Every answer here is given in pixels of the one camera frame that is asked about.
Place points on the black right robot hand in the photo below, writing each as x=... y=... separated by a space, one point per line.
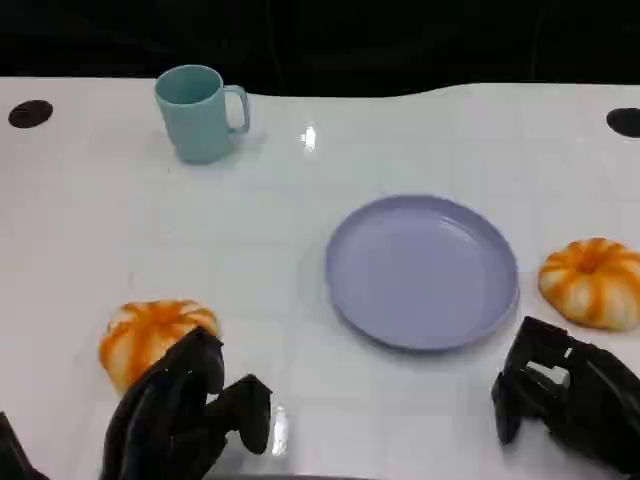
x=590 y=400

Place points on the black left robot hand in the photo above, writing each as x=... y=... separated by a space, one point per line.
x=165 y=415

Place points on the orange and white bread roll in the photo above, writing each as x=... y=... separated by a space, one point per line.
x=592 y=285
x=145 y=335

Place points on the lilac plate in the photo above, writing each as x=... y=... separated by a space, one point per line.
x=420 y=270

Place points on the black table grommet hole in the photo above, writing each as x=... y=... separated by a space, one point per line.
x=30 y=114
x=625 y=121

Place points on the pale green mug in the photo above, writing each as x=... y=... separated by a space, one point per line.
x=195 y=117

